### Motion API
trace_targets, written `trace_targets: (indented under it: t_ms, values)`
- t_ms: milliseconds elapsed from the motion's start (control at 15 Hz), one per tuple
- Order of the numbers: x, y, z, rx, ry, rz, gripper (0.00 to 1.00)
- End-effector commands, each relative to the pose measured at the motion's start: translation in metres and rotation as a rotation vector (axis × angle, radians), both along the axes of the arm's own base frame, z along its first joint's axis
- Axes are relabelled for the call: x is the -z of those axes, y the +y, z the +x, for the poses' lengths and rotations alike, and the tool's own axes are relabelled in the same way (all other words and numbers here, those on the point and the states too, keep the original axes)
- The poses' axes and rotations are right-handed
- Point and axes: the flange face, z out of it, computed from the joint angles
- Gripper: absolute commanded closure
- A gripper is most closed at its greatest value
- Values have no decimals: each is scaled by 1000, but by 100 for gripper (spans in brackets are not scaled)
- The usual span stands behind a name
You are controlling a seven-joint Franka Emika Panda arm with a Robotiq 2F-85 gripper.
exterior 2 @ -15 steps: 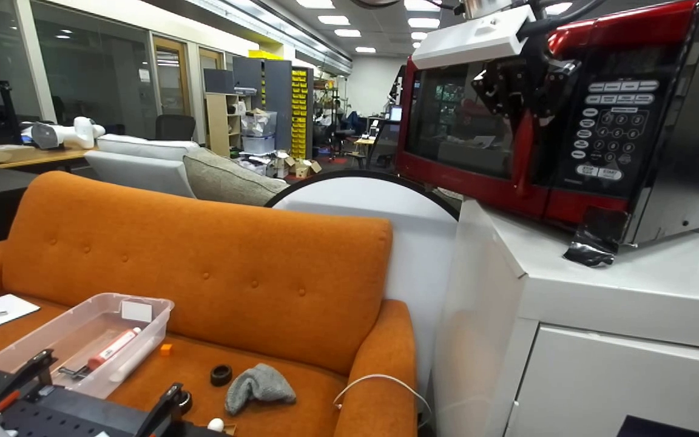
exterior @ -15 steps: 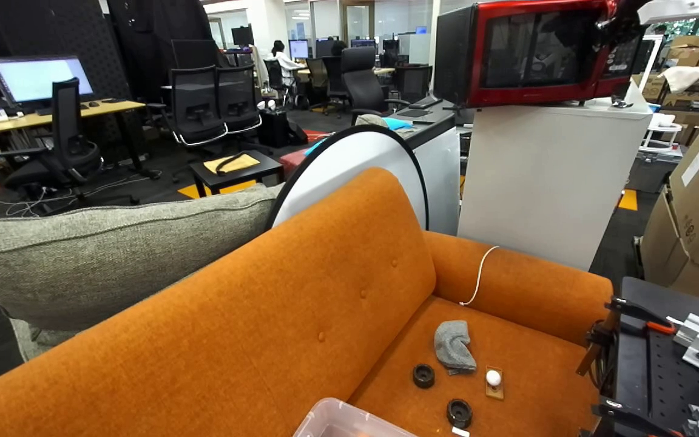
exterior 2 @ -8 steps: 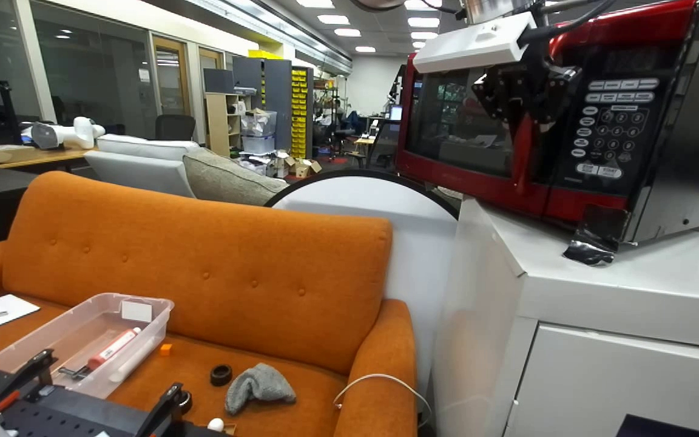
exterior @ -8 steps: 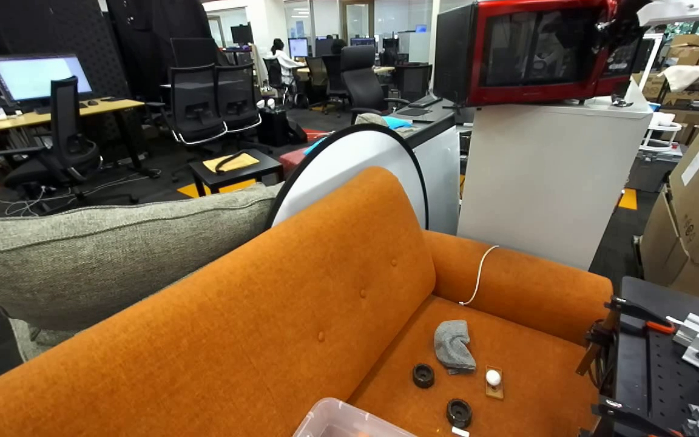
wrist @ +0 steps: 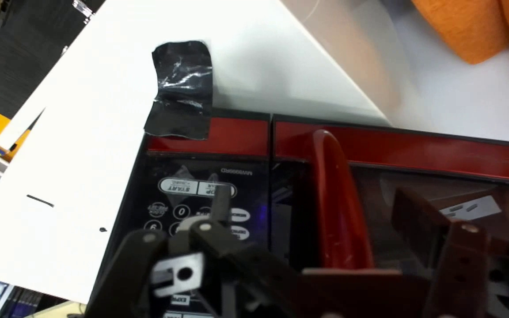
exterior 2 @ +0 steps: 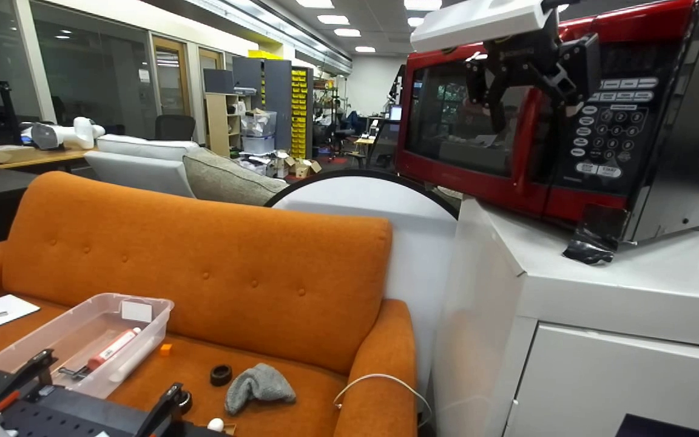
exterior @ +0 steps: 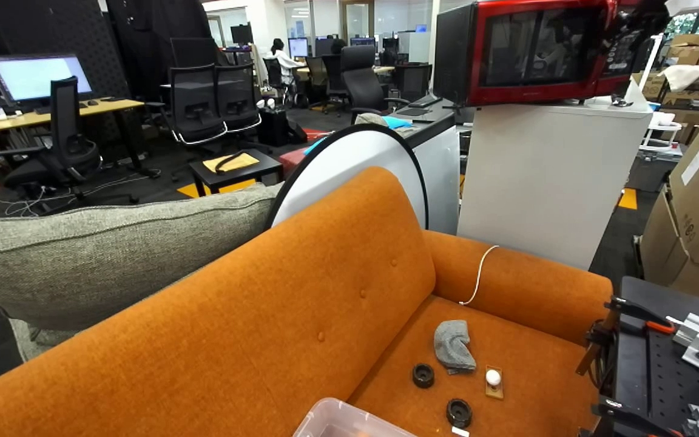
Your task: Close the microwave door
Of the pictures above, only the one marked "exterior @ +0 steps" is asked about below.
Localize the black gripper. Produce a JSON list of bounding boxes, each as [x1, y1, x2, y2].
[[639, 0, 674, 38]]

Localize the red and black microwave body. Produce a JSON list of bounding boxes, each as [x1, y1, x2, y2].
[[432, 0, 672, 108]]

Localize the white cabinet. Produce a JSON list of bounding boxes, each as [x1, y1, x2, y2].
[[454, 97, 656, 271]]

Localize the large cardboard box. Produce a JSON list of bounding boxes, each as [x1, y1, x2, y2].
[[639, 108, 699, 310]]

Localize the black office chair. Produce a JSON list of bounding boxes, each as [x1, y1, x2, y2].
[[337, 44, 403, 112], [162, 63, 230, 148], [215, 61, 264, 136], [0, 74, 107, 195]]

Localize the black clamp with orange tip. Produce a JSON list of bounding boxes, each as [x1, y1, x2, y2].
[[583, 295, 679, 379]]

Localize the seated person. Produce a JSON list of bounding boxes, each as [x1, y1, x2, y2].
[[267, 37, 306, 85]]

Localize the gray cloth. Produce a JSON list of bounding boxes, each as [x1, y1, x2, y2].
[[432, 317, 481, 377]]

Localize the small black table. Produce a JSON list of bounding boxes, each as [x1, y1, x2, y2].
[[186, 145, 287, 197]]

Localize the yellow envelope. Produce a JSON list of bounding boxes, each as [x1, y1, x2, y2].
[[201, 151, 263, 178]]

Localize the orange fabric sofa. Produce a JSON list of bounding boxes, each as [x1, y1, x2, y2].
[[0, 164, 616, 437]]

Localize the clear plastic container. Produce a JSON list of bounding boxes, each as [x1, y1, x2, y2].
[[292, 396, 417, 437]]

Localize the wooden office desk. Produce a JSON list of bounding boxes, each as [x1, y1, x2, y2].
[[0, 95, 149, 136]]

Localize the computer monitor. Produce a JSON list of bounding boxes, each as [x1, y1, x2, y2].
[[0, 50, 96, 106]]

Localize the grey cushion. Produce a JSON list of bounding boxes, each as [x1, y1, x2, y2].
[[0, 181, 287, 384]]

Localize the white cable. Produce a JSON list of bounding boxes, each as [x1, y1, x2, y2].
[[457, 242, 500, 310]]

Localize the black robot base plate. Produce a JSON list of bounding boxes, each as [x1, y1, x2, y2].
[[607, 275, 699, 437]]

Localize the black ring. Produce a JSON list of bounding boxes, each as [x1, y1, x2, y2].
[[443, 397, 474, 432], [409, 361, 437, 391]]

